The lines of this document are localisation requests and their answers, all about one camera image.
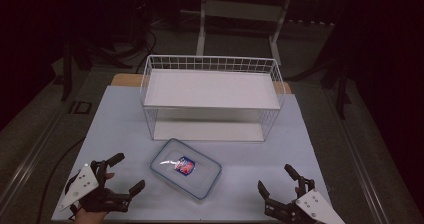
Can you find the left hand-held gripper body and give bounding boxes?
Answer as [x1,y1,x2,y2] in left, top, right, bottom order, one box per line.
[59,159,132,218]

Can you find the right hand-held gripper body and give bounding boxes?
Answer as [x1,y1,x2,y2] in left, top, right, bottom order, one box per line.
[264,177,347,224]

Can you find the red and blue snack packet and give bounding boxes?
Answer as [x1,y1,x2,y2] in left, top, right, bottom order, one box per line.
[174,155,196,177]

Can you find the white wire shelf rack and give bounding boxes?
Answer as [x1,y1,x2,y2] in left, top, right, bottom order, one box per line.
[139,54,286,143]

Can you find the person's left hand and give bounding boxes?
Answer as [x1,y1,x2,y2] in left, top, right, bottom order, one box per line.
[73,172,115,224]

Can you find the light blue table mat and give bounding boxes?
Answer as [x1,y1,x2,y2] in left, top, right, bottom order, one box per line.
[51,85,334,222]

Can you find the black floor socket box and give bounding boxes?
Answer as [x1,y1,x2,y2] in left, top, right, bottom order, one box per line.
[69,100,93,116]

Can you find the black floor cable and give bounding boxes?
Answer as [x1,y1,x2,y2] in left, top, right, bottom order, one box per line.
[35,136,86,224]

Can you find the bundle of black cables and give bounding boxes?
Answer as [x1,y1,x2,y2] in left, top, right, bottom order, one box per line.
[99,27,158,72]

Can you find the white metal table frame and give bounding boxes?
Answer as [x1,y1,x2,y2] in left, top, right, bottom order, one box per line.
[195,0,294,67]

